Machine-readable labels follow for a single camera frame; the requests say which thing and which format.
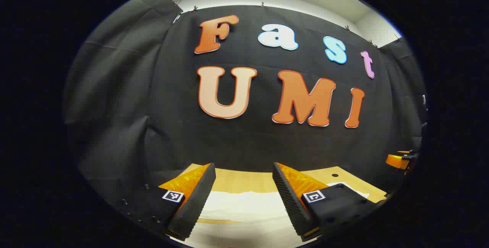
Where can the white jeans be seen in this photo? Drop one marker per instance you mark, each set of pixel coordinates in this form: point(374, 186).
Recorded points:
point(244, 206)

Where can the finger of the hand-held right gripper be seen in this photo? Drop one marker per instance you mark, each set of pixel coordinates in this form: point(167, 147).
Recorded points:
point(395, 161)

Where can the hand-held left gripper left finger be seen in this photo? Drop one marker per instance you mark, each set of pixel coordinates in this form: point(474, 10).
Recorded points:
point(196, 198)

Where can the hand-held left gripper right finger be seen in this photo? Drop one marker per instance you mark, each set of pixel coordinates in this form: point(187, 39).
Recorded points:
point(288, 198)

